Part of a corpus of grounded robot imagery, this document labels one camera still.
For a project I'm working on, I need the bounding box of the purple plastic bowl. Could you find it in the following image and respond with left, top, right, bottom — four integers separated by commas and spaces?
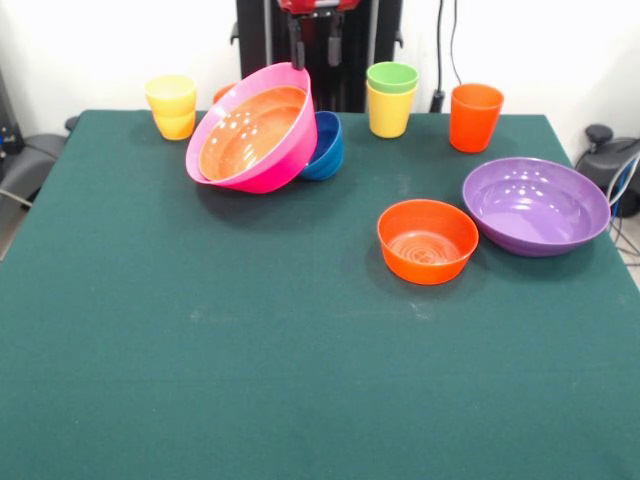
461, 156, 612, 259

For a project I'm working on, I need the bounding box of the thick black cable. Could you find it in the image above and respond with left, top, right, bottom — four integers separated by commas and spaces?
430, 0, 447, 114

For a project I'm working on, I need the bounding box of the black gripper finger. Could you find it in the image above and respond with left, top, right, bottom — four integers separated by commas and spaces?
326, 12, 345, 68
286, 11, 307, 71

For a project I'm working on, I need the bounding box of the black equipment box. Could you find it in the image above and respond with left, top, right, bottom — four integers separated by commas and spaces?
0, 67, 25, 156

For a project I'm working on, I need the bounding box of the white cable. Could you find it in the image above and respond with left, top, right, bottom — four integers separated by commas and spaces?
605, 149, 640, 201

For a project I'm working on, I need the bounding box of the dark green tablecloth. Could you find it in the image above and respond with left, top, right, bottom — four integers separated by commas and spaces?
0, 108, 640, 480

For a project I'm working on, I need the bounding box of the yellow plastic cup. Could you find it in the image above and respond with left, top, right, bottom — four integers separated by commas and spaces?
144, 74, 198, 117
366, 80, 419, 140

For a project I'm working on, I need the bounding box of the thin black cable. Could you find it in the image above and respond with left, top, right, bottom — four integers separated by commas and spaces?
449, 0, 465, 86

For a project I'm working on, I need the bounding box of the grey cable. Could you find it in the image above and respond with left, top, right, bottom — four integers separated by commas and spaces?
0, 185, 33, 207

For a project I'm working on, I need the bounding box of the light orange plastic cup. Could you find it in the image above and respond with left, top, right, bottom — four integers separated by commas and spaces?
152, 107, 197, 142

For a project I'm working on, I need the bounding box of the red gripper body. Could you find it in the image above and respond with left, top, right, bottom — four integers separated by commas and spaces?
276, 0, 362, 15

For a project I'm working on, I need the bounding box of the black stand base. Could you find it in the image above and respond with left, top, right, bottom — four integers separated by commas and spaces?
573, 124, 640, 221
0, 115, 81, 206

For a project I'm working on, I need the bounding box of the green plastic cup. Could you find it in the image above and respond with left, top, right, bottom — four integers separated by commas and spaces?
365, 61, 421, 96

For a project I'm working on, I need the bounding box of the blue cable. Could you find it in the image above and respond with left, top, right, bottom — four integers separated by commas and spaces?
613, 177, 636, 219

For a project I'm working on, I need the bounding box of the blue plastic bowl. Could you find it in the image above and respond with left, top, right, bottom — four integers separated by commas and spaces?
298, 110, 346, 182

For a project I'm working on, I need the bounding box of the large pink plastic bowl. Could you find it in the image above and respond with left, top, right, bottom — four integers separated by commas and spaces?
185, 61, 320, 195

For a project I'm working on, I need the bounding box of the large orange plastic bowl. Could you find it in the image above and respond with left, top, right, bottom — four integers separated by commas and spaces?
198, 85, 308, 183

